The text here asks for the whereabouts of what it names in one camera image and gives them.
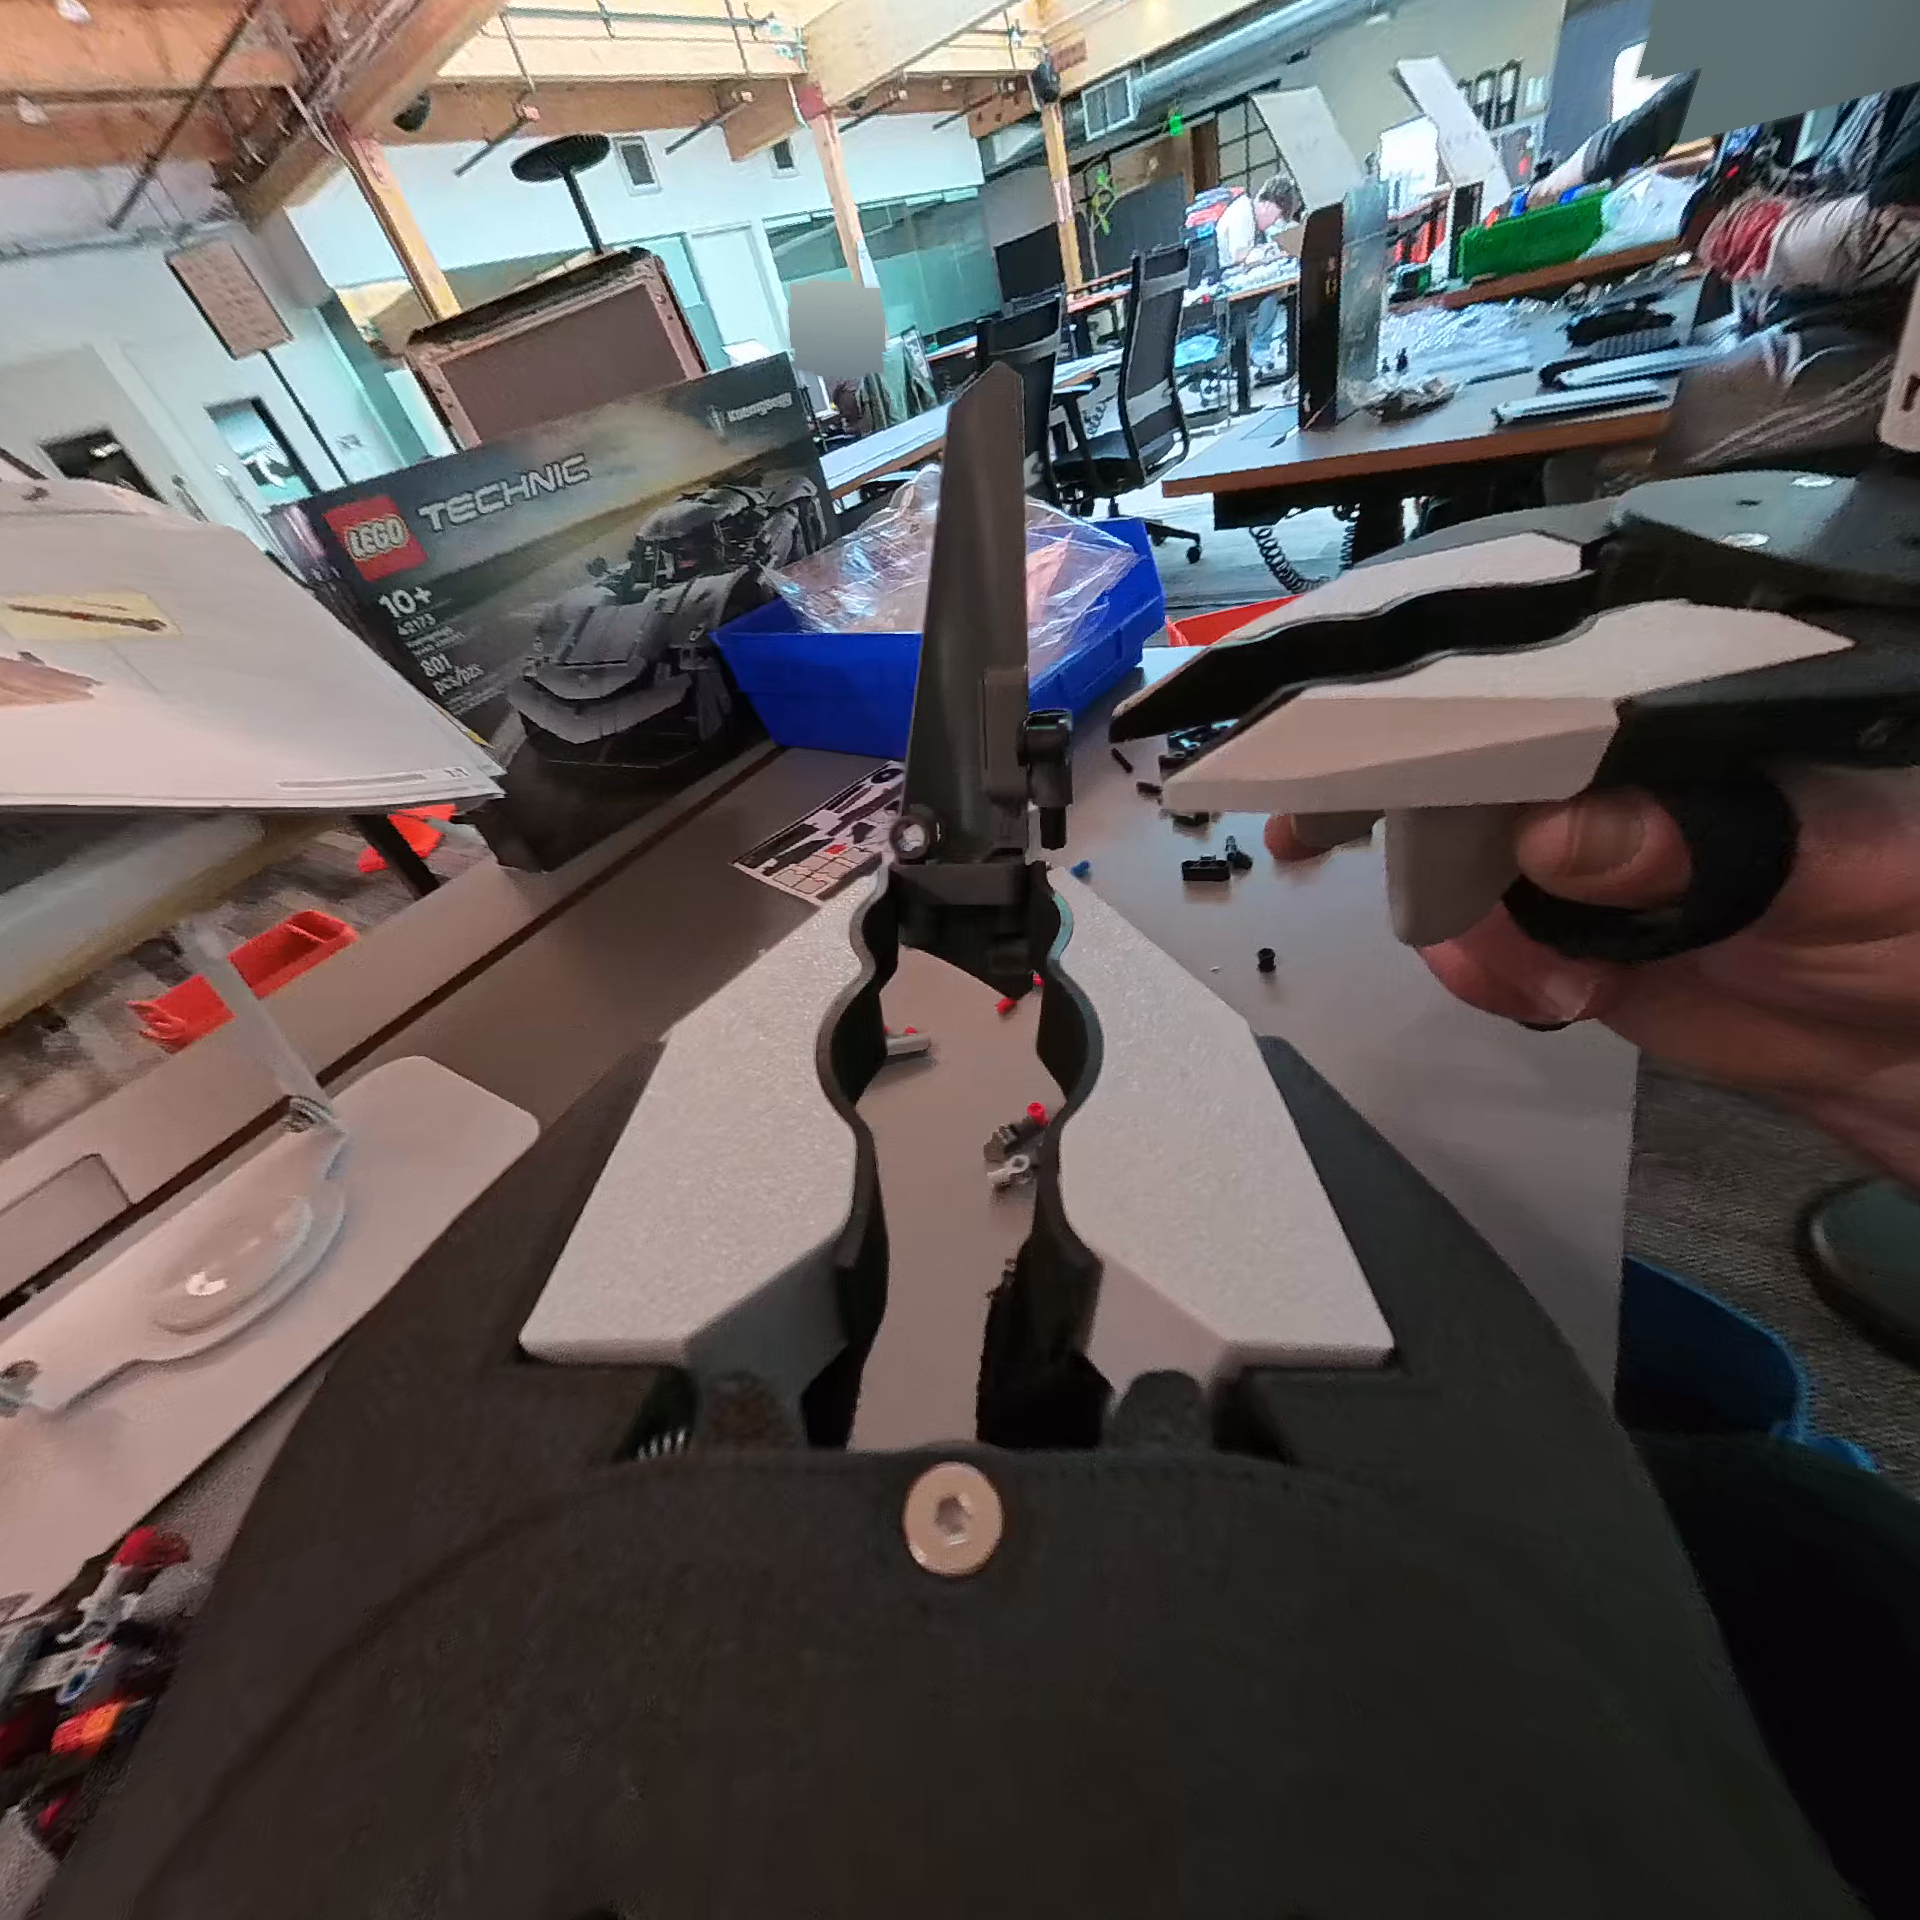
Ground partly built lego model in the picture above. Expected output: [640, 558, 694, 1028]
[0, 1527, 197, 1855]

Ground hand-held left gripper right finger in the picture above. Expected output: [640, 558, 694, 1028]
[977, 867, 1394, 1446]

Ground black keyboard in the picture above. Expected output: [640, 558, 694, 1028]
[1536, 327, 1696, 393]

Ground orange plastic tray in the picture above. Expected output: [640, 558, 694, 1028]
[128, 911, 358, 1047]

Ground person's right hand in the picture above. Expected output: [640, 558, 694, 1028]
[1265, 780, 1920, 1187]

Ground framed wall board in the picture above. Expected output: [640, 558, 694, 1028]
[163, 239, 296, 361]

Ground blue bucket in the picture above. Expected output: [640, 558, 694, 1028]
[1621, 1258, 1877, 1474]

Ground lego instruction booklet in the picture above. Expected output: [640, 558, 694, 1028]
[0, 480, 504, 812]

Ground green plastic bin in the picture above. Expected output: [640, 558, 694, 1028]
[1458, 193, 1606, 282]

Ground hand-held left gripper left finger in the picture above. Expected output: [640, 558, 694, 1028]
[519, 873, 889, 1446]

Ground sticker sheet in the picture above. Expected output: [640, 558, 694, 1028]
[730, 761, 909, 905]

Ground dark upright box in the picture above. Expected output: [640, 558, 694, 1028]
[1296, 188, 1394, 431]

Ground pile of black lego pieces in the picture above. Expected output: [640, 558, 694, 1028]
[1111, 718, 1256, 887]

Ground clear plastic bags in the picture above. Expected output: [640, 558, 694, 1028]
[771, 464, 1143, 640]

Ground grey wedge lego assembly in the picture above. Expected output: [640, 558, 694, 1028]
[881, 359, 1070, 1004]

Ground dark round floor base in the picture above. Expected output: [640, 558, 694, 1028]
[1795, 1176, 1920, 1361]

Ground dark brown case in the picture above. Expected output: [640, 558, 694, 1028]
[405, 252, 710, 449]

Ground wooden-top desk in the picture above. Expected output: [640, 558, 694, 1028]
[1161, 276, 1711, 579]

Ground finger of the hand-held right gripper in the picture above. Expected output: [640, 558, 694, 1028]
[1161, 600, 1856, 951]
[1111, 532, 1601, 742]

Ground lego set box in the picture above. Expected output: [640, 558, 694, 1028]
[270, 352, 834, 873]

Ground black round ceiling fixture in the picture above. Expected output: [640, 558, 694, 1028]
[509, 132, 615, 256]

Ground blue plastic bin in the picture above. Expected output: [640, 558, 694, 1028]
[710, 516, 1167, 748]

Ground white book stand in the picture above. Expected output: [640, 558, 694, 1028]
[0, 810, 542, 1615]

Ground black office chair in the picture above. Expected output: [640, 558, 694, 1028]
[976, 294, 1070, 454]
[1048, 242, 1203, 567]

